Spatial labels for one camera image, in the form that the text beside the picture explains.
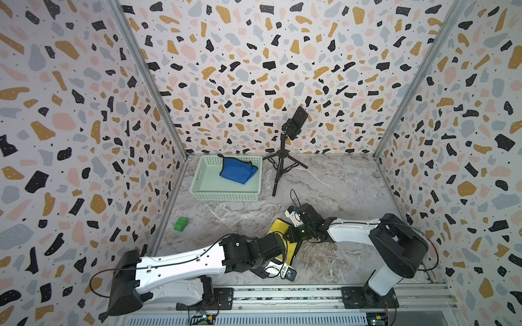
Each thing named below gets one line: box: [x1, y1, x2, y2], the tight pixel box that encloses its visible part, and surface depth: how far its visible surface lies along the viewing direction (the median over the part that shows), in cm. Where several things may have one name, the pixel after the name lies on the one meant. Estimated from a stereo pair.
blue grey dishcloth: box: [217, 153, 259, 185], surface depth 112 cm
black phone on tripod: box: [281, 105, 308, 141], surface depth 90 cm
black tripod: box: [262, 123, 308, 197], surface depth 105 cm
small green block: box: [174, 216, 189, 232], surface depth 92 cm
